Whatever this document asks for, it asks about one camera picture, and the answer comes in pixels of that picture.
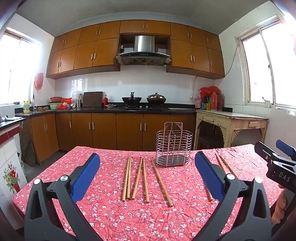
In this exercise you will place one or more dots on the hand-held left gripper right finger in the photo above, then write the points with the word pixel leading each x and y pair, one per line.
pixel 209 176

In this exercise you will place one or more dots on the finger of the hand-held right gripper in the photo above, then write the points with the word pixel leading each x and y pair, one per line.
pixel 262 148
pixel 284 146

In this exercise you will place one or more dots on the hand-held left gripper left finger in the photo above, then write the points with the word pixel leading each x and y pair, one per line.
pixel 85 176

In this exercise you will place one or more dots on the set of wooden chopsticks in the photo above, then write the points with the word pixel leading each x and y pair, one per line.
pixel 126 180

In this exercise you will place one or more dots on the person's right hand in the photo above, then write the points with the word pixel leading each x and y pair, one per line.
pixel 279 206

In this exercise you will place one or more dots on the dark wooden stool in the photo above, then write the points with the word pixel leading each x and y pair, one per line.
pixel 209 141

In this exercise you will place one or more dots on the cream wooden side table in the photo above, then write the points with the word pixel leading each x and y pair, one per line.
pixel 231 120

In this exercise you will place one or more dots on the wooden base cabinets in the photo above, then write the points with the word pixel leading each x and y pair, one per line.
pixel 104 129

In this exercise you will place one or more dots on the dark red thermos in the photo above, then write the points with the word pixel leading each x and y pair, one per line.
pixel 220 103

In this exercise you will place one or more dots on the dark mesh bag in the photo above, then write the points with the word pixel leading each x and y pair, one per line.
pixel 27 148

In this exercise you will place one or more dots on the bright red thermos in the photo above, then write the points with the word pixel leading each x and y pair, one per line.
pixel 214 102

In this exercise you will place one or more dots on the blue and yellow carton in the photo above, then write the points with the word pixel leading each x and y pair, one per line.
pixel 205 106

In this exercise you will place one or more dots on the black kitchen countertop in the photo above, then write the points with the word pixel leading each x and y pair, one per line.
pixel 180 111

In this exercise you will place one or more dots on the steel utensil canister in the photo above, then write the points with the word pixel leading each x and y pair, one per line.
pixel 79 103

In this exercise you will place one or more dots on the pink plastic jar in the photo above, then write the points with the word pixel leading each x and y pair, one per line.
pixel 197 103

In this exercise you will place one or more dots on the white plate of food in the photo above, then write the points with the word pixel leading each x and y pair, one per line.
pixel 111 106

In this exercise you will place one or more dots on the red floral tablecloth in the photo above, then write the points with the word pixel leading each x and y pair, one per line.
pixel 148 220

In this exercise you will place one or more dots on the white tiled kitchen counter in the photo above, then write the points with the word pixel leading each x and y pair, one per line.
pixel 10 162

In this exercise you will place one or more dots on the green plastic basin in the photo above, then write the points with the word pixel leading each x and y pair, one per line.
pixel 54 106

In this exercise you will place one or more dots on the dark wooden cutting board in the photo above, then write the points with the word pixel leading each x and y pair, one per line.
pixel 92 99

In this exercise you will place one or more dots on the red glass bottle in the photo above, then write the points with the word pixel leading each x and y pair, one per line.
pixel 105 101

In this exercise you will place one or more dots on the large sliding window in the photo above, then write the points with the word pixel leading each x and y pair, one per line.
pixel 261 69

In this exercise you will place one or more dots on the red plastic basin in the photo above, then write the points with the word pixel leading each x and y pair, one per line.
pixel 56 99

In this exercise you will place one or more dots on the black open wok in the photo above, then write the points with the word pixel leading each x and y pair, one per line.
pixel 131 100

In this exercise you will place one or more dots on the black gas stove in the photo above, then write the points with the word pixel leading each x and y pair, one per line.
pixel 143 108

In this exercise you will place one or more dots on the yellow detergent bottle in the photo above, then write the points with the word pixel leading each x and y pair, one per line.
pixel 26 107

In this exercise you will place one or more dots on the metal sink faucet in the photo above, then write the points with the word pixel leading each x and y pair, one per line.
pixel 33 102

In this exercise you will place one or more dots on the dark lidded wok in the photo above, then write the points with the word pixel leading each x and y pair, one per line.
pixel 156 99

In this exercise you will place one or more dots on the grey cloth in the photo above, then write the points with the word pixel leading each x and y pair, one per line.
pixel 10 118

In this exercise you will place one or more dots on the hanging red plastic bag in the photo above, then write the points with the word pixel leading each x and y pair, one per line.
pixel 38 81

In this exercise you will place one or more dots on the small kitchen window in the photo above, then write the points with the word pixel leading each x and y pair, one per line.
pixel 20 69

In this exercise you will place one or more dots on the steel range hood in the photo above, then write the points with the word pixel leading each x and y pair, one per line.
pixel 143 55

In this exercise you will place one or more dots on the wooden wall cabinets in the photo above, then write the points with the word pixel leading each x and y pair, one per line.
pixel 92 51

